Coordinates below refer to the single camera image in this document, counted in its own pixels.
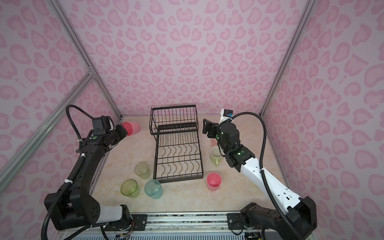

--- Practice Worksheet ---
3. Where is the aluminium frame post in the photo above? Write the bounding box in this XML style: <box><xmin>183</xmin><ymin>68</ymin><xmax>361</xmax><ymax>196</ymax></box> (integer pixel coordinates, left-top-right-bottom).
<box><xmin>260</xmin><ymin>0</ymin><xmax>318</xmax><ymax>117</ymax></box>
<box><xmin>47</xmin><ymin>0</ymin><xmax>123</xmax><ymax>120</ymax></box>

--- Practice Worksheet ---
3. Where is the aluminium frame post left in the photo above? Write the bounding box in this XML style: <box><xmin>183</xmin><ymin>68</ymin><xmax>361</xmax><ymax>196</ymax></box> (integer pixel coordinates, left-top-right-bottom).
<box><xmin>47</xmin><ymin>0</ymin><xmax>123</xmax><ymax>120</ymax></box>

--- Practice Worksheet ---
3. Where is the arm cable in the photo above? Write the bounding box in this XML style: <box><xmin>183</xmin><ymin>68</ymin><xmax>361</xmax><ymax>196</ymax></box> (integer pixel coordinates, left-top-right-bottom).
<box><xmin>230</xmin><ymin>111</ymin><xmax>304</xmax><ymax>240</ymax></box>
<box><xmin>65</xmin><ymin>104</ymin><xmax>94</xmax><ymax>141</ymax></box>

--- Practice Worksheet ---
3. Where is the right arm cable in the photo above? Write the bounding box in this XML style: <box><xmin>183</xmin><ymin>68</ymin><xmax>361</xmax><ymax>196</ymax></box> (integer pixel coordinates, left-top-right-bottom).
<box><xmin>230</xmin><ymin>111</ymin><xmax>304</xmax><ymax>240</ymax></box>

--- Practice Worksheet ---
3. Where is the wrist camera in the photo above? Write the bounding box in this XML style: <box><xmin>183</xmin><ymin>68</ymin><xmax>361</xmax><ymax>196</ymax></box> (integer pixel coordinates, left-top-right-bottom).
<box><xmin>219</xmin><ymin>109</ymin><xmax>233</xmax><ymax>124</ymax></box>
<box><xmin>92</xmin><ymin>116</ymin><xmax>111</xmax><ymax>136</ymax></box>

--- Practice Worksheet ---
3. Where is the clear pink plastic cup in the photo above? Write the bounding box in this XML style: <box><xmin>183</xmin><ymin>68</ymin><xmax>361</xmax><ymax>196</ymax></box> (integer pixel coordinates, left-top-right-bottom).
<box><xmin>211</xmin><ymin>139</ymin><xmax>218</xmax><ymax>147</ymax></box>

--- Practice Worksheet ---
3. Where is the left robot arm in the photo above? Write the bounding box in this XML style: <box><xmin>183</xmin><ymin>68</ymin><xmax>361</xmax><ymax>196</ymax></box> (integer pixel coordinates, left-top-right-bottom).
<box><xmin>42</xmin><ymin>125</ymin><xmax>133</xmax><ymax>234</ymax></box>

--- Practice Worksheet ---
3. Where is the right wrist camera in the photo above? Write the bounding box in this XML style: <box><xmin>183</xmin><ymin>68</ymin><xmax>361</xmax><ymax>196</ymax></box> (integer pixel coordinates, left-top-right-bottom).
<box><xmin>219</xmin><ymin>109</ymin><xmax>233</xmax><ymax>124</ymax></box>

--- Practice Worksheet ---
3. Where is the bright green plastic cup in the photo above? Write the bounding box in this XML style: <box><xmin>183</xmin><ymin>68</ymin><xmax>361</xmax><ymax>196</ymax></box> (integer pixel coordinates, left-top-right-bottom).
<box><xmin>120</xmin><ymin>179</ymin><xmax>141</xmax><ymax>198</ymax></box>

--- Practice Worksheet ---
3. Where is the pale green textured cup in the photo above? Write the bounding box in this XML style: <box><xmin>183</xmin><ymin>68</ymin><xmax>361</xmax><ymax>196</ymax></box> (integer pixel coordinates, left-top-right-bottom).
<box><xmin>134</xmin><ymin>162</ymin><xmax>151</xmax><ymax>180</ymax></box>

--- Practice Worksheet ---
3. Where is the pink cup front right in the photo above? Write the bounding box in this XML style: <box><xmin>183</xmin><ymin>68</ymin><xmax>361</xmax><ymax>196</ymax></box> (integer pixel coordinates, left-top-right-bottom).
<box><xmin>207</xmin><ymin>173</ymin><xmax>222</xmax><ymax>192</ymax></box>

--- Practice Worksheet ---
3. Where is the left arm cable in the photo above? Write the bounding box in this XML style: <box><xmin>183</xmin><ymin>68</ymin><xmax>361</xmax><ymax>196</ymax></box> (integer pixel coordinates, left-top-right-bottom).
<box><xmin>65</xmin><ymin>104</ymin><xmax>94</xmax><ymax>141</ymax></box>

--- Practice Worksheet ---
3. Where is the aluminium frame diagonal bar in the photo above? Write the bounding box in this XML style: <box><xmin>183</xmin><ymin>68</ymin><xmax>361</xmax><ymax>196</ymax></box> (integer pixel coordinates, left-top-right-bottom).
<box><xmin>1</xmin><ymin>71</ymin><xmax>95</xmax><ymax>192</ymax></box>

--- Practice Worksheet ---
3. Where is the pale green mug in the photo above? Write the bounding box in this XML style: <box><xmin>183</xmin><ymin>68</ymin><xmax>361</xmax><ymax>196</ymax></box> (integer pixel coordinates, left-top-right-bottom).
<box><xmin>210</xmin><ymin>146</ymin><xmax>223</xmax><ymax>167</ymax></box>

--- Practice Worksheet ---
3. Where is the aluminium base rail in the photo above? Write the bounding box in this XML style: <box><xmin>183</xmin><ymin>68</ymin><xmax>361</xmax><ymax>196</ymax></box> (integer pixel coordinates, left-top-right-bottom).
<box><xmin>75</xmin><ymin>211</ymin><xmax>281</xmax><ymax>240</ymax></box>

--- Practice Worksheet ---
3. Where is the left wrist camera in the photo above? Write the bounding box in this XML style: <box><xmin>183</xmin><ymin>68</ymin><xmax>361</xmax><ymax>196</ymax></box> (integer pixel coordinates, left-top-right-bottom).
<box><xmin>92</xmin><ymin>116</ymin><xmax>111</xmax><ymax>136</ymax></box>

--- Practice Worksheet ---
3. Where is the black wire dish rack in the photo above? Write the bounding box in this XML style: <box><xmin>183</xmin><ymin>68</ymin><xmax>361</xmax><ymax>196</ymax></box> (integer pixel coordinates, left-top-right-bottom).
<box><xmin>149</xmin><ymin>105</ymin><xmax>204</xmax><ymax>184</ymax></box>

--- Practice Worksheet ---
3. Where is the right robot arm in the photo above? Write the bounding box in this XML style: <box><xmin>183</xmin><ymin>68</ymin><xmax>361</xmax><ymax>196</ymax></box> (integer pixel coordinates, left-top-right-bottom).
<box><xmin>203</xmin><ymin>119</ymin><xmax>317</xmax><ymax>240</ymax></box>

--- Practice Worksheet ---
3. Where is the teal plastic cup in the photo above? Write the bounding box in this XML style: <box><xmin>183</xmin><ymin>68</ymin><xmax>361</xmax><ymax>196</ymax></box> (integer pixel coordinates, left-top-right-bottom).
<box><xmin>145</xmin><ymin>180</ymin><xmax>163</xmax><ymax>200</ymax></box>

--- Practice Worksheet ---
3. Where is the aluminium frame post right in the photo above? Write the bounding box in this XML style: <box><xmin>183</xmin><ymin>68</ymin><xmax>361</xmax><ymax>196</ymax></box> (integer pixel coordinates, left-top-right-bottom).
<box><xmin>260</xmin><ymin>0</ymin><xmax>318</xmax><ymax>117</ymax></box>

